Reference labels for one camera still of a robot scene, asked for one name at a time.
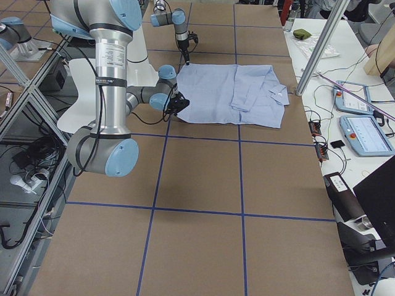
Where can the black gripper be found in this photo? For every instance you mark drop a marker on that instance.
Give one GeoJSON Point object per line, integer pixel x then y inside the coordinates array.
{"type": "Point", "coordinates": [184, 46]}
{"type": "Point", "coordinates": [179, 103]}

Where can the blue striped button shirt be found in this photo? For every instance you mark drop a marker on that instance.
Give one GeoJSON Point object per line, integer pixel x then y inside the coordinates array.
{"type": "Point", "coordinates": [236, 94]}

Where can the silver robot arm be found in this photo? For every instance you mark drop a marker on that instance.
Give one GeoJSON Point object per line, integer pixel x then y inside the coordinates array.
{"type": "Point", "coordinates": [105, 146]}
{"type": "Point", "coordinates": [162, 15]}

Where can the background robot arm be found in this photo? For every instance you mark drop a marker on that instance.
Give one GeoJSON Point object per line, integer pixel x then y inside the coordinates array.
{"type": "Point", "coordinates": [14, 35]}

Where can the clear water bottle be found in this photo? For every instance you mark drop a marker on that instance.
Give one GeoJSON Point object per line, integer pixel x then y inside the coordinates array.
{"type": "Point", "coordinates": [290, 20]}

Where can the green cloth pouch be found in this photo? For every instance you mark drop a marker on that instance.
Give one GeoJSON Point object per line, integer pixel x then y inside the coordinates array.
{"type": "Point", "coordinates": [301, 34]}

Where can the orange connector board far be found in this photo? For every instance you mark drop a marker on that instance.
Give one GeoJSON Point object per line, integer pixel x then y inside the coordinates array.
{"type": "Point", "coordinates": [314, 127]}

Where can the orange connector board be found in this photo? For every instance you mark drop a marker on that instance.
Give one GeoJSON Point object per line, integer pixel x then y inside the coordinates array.
{"type": "Point", "coordinates": [314, 127]}
{"type": "Point", "coordinates": [321, 151]}

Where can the orange connector board near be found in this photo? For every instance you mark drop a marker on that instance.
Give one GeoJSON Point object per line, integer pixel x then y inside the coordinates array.
{"type": "Point", "coordinates": [321, 151]}

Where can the small black pad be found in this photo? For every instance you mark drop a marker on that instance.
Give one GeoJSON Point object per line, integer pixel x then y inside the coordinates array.
{"type": "Point", "coordinates": [337, 144]}

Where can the white power strip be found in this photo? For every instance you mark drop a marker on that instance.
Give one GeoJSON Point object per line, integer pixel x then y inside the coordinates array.
{"type": "Point", "coordinates": [30, 186]}

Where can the purple rod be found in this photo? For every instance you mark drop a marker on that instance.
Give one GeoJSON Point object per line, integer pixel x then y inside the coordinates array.
{"type": "Point", "coordinates": [338, 86]}

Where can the near blue teach pendant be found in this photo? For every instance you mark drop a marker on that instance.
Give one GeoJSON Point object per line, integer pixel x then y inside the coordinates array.
{"type": "Point", "coordinates": [365, 136]}

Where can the black labelled box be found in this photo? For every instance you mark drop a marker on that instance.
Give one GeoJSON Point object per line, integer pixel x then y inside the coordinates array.
{"type": "Point", "coordinates": [342, 197]}

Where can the black monitor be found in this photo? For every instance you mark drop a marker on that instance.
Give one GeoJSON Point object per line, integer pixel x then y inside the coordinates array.
{"type": "Point", "coordinates": [375, 194]}

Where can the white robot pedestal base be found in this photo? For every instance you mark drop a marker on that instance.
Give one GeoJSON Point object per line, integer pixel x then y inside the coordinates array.
{"type": "Point", "coordinates": [135, 68]}

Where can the aluminium frame post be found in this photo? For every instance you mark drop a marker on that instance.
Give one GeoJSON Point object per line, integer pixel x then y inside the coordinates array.
{"type": "Point", "coordinates": [325, 36]}

